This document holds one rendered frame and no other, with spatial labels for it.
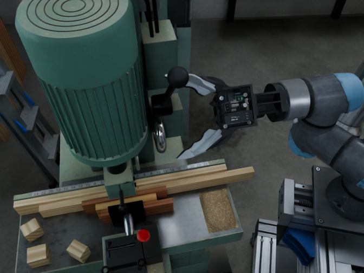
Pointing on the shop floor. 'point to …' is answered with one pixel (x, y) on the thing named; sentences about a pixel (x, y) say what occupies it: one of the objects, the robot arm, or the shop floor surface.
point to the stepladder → (10, 81)
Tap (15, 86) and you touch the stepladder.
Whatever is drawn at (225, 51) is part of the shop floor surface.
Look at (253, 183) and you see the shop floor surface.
